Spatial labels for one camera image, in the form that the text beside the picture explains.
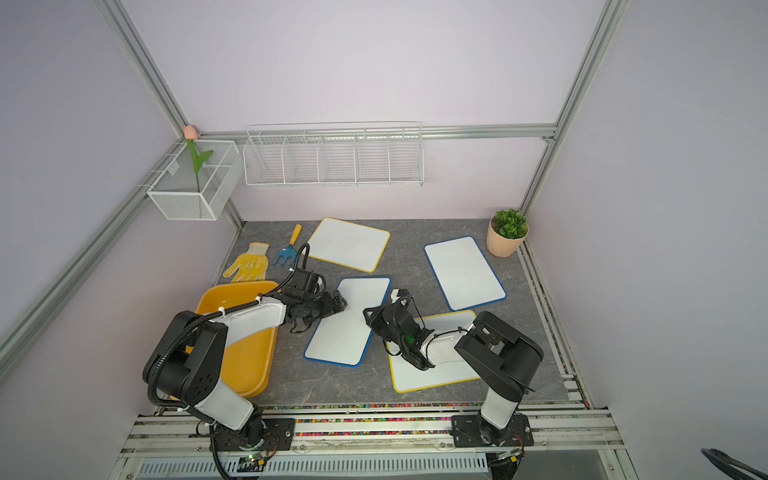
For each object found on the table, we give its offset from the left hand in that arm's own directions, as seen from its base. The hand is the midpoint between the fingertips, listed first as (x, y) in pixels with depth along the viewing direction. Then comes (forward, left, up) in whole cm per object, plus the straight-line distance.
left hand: (336, 310), depth 92 cm
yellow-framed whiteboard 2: (-23, -26, +22) cm, 41 cm away
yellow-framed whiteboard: (+29, -3, -3) cm, 29 cm away
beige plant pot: (+20, -59, +1) cm, 62 cm away
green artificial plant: (+23, -60, +11) cm, 65 cm away
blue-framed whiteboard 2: (+13, -44, -4) cm, 46 cm away
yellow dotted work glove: (+22, +33, -4) cm, 40 cm away
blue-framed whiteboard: (-8, -3, -2) cm, 9 cm away
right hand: (-3, -8, +5) cm, 10 cm away
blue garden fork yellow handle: (+28, +19, -4) cm, 34 cm away
